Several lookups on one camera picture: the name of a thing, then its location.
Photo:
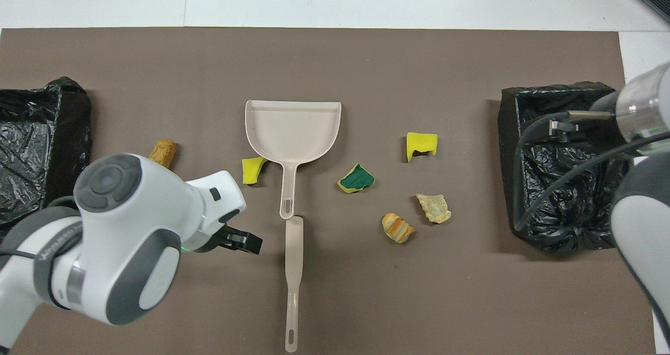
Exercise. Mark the small yellow sponge piece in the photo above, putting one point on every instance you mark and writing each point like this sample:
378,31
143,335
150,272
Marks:
252,170

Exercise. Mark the pale flaky pastry piece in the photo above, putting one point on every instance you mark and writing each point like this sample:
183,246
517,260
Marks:
434,208

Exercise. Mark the green and yellow sponge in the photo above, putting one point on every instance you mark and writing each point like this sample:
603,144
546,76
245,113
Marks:
357,178

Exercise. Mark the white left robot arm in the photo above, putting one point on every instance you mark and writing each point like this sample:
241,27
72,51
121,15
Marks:
131,250

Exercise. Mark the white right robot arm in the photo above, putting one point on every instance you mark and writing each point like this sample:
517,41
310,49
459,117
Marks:
644,240

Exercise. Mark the beige hand brush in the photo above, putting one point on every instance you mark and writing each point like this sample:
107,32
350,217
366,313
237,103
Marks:
293,250

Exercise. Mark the beige plastic dustpan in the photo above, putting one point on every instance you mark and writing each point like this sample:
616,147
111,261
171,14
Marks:
293,130

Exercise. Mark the brown paper table mat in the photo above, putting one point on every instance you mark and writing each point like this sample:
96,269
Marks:
366,302

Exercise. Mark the striped croissant piece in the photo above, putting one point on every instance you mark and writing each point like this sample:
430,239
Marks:
398,228

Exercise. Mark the brown bread roll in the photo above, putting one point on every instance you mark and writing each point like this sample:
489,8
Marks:
163,151

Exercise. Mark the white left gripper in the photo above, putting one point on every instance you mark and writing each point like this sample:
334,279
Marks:
222,198

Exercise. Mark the notched yellow sponge piece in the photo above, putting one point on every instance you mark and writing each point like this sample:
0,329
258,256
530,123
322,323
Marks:
421,141

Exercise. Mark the black bag lined bin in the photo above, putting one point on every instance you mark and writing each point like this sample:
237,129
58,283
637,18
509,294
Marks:
31,151
570,208

